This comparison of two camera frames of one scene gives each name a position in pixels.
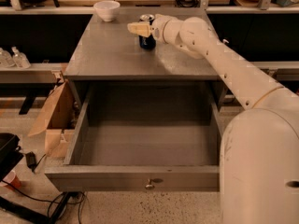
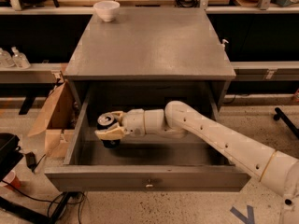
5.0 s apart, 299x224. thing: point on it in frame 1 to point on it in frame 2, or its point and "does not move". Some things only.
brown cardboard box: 58,121 does not move
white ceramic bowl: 107,10 does not move
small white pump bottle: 224,41 does not move
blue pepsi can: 147,43 to 106,120
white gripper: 158,27 to 134,122
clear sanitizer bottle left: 6,59 does not move
